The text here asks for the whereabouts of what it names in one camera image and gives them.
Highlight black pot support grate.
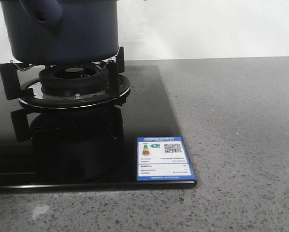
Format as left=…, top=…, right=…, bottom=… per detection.
left=0, top=47, right=130, bottom=110

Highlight blue energy label sticker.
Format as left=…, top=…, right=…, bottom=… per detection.
left=136, top=136, right=196, bottom=181

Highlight black glass gas cooktop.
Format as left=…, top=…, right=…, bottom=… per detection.
left=0, top=64, right=197, bottom=192

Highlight dark blue cooking pot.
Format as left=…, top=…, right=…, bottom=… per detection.
left=0, top=0, right=119, bottom=65

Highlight black gas burner head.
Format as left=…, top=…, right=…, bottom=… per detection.
left=39, top=64, right=108, bottom=97

